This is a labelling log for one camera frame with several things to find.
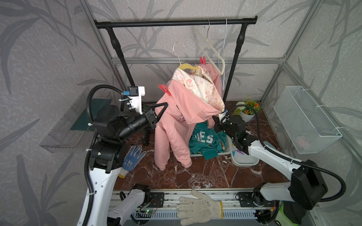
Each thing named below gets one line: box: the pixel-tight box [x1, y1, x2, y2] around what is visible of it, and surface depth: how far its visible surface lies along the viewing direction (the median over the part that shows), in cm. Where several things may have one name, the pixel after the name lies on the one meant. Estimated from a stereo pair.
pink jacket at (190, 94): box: [154, 63, 226, 171], surface depth 58 cm
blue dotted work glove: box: [118, 144, 147, 179], surface depth 90 cm
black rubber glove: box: [282, 200, 308, 225], surface depth 70 cm
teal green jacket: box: [188, 121, 227, 161], surface depth 84 cm
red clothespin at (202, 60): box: [199, 55, 206, 66], surface depth 64 cm
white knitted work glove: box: [175, 190, 224, 226], surface depth 72 cm
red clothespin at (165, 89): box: [158, 84, 172, 97], surface depth 51 cm
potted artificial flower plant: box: [233, 99, 263, 123], surface depth 101 cm
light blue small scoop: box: [263, 141, 277, 150], surface depth 98 cm
